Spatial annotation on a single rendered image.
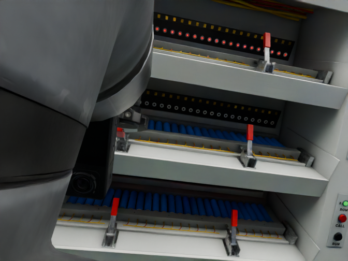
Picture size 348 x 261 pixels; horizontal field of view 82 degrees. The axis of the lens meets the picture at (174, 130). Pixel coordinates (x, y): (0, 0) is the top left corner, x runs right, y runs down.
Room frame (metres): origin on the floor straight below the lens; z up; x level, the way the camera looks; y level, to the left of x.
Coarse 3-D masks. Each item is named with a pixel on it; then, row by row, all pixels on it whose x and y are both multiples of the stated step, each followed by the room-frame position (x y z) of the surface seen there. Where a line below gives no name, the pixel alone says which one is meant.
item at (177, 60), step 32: (160, 32) 0.55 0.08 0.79; (192, 32) 0.56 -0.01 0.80; (224, 32) 0.56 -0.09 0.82; (160, 64) 0.39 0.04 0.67; (192, 64) 0.39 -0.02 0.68; (224, 64) 0.44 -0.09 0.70; (256, 64) 0.47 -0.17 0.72; (320, 64) 0.51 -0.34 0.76; (288, 96) 0.42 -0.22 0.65; (320, 96) 0.43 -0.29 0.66
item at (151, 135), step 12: (132, 132) 0.44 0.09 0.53; (144, 132) 0.44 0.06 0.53; (156, 132) 0.45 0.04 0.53; (168, 132) 0.46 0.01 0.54; (180, 144) 0.46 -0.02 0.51; (192, 144) 0.46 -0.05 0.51; (204, 144) 0.46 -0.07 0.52; (216, 144) 0.47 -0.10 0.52; (228, 144) 0.47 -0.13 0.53; (240, 144) 0.47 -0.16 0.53; (252, 144) 0.48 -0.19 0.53; (264, 144) 0.50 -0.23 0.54; (264, 156) 0.47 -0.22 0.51; (276, 156) 0.49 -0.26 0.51; (288, 156) 0.49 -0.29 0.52
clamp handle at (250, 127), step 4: (248, 124) 0.44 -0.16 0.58; (248, 128) 0.44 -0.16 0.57; (252, 128) 0.44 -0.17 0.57; (248, 132) 0.44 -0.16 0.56; (252, 132) 0.44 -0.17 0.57; (248, 136) 0.43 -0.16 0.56; (252, 136) 0.43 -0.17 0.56; (248, 140) 0.43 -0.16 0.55; (248, 144) 0.43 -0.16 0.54; (248, 148) 0.43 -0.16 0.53; (248, 152) 0.42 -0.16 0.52
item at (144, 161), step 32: (256, 128) 0.59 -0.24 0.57; (288, 128) 0.58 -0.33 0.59; (128, 160) 0.38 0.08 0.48; (160, 160) 0.38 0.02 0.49; (192, 160) 0.40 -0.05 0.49; (224, 160) 0.43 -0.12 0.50; (288, 160) 0.49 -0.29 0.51; (320, 160) 0.46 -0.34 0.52; (288, 192) 0.43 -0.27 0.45; (320, 192) 0.43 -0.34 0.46
